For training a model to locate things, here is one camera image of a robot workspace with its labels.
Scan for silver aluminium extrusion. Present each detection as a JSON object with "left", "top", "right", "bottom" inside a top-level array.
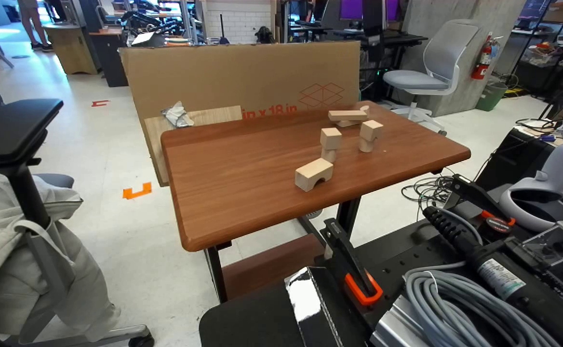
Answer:
[{"left": 368, "top": 299, "right": 427, "bottom": 347}]

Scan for long rectangular wooden block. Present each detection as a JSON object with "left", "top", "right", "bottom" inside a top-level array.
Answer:
[{"left": 325, "top": 106, "right": 369, "bottom": 125}]

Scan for wooden cabinet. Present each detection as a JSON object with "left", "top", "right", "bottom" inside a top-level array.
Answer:
[{"left": 40, "top": 23, "right": 98, "bottom": 77}]

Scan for grey coiled cable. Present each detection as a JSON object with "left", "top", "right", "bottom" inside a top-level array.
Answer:
[{"left": 400, "top": 266, "right": 563, "bottom": 347}]

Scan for grey office chair black armrest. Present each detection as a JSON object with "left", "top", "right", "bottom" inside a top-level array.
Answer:
[{"left": 0, "top": 96, "right": 154, "bottom": 347}]

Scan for black clamp with orange handle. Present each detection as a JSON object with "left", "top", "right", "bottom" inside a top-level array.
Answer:
[{"left": 317, "top": 218, "right": 385, "bottom": 308}]

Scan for tangled floor cables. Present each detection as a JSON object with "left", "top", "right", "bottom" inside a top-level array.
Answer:
[{"left": 398, "top": 171, "right": 462, "bottom": 208}]

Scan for large cardboard box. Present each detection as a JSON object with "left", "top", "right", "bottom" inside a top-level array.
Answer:
[{"left": 117, "top": 40, "right": 362, "bottom": 140}]

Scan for notched wooden pillar block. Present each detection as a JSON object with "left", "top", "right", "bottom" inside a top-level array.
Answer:
[
  {"left": 317, "top": 125, "right": 344, "bottom": 164},
  {"left": 356, "top": 117, "right": 385, "bottom": 156}
]

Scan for wooden arch block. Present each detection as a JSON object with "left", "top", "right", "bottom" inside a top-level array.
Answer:
[{"left": 292, "top": 156, "right": 335, "bottom": 193}]

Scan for green bin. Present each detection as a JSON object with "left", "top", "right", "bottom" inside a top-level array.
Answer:
[{"left": 474, "top": 75, "right": 508, "bottom": 113}]

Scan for orange handled small tool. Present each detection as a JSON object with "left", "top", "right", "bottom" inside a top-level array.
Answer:
[{"left": 477, "top": 208, "right": 518, "bottom": 235}]

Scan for black equipment case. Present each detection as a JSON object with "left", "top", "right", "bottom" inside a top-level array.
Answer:
[{"left": 472, "top": 127, "right": 556, "bottom": 191}]

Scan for clear plastic box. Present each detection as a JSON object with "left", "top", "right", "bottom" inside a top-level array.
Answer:
[{"left": 520, "top": 218, "right": 563, "bottom": 268}]

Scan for black handheld tool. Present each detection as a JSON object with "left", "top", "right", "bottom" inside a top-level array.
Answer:
[{"left": 420, "top": 204, "right": 537, "bottom": 304}]

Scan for crumpled clear plastic wrap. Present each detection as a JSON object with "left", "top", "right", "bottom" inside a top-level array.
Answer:
[{"left": 159, "top": 100, "right": 196, "bottom": 129}]

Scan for white grey office chair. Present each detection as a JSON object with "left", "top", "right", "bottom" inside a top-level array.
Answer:
[{"left": 381, "top": 17, "right": 481, "bottom": 123}]

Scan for red fire extinguisher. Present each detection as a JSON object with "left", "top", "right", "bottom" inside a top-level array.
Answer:
[{"left": 470, "top": 34, "right": 493, "bottom": 83}]

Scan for light grey hoodie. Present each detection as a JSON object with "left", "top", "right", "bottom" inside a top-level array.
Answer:
[{"left": 0, "top": 164, "right": 123, "bottom": 339}]

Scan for black background desk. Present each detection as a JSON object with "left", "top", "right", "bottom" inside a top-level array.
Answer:
[{"left": 86, "top": 27, "right": 167, "bottom": 88}]

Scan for white VR controller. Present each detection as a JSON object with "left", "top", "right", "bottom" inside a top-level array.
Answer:
[{"left": 497, "top": 140, "right": 563, "bottom": 233}]

